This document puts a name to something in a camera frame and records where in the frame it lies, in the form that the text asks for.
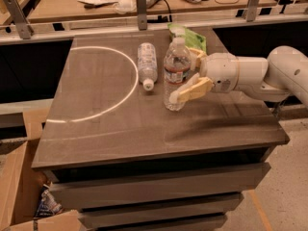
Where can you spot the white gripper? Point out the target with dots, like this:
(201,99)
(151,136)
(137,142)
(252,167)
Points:
(220,70)

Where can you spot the clear red-label water bottle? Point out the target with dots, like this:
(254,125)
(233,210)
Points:
(177,65)

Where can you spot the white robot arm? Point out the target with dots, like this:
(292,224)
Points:
(282,73)

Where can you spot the white-label water bottle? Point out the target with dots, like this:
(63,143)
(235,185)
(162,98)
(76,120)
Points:
(147,65)

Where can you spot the green chip bag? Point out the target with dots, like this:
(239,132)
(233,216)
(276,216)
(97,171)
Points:
(192,39)

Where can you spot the grey drawer cabinet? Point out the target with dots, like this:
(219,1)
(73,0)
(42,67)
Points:
(115,154)

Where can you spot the wooden background desk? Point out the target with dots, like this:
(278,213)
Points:
(65,10)

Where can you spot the cardboard box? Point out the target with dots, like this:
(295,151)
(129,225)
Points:
(20,186)

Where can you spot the blue snack bag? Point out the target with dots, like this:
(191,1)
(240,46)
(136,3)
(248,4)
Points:
(47,205)

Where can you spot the middle metal bracket post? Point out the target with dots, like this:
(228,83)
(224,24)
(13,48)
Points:
(141,14)

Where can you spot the metal bracket post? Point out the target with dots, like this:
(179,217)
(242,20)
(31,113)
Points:
(21,23)
(251,10)
(141,14)

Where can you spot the right metal bracket post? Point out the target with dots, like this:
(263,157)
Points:
(251,10)

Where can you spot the left metal bracket post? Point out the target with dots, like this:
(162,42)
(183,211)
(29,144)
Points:
(21,23)

